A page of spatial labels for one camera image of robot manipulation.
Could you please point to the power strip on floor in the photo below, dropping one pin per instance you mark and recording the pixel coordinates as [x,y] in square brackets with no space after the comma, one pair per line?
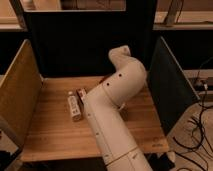
[202,84]

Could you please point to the black back panel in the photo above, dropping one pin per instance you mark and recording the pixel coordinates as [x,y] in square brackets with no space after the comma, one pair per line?
[76,43]

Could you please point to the red and black box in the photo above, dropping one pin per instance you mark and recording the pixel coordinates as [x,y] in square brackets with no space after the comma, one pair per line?
[82,94]

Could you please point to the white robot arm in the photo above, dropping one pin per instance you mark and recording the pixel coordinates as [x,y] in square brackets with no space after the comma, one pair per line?
[118,148]

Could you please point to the dark right side panel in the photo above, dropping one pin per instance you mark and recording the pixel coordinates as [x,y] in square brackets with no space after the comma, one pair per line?
[171,91]

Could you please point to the left wooden side panel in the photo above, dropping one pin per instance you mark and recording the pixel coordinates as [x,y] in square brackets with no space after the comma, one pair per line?
[19,90]

